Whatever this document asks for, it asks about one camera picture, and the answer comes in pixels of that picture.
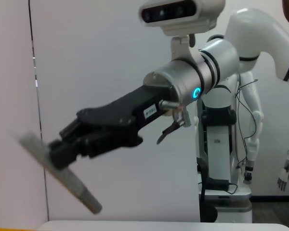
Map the grey marker pen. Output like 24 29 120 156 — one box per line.
18 131 103 215

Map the thin black hanging cable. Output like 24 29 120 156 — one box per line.
235 79 258 169

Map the black power adapter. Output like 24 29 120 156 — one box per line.
206 178 231 191

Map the white humanoid robot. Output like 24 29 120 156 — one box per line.
195 71 264 193

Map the right wrist cable connector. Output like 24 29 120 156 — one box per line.
156 100 192 145

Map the thick black hose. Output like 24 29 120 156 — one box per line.
197 157 219 223

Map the white robotic arm with hand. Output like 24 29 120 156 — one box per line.
276 113 289 192

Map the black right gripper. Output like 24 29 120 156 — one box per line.
49 86 169 170

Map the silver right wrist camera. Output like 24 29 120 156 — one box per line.
138 0 226 61

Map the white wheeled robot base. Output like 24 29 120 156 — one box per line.
198 187 253 223

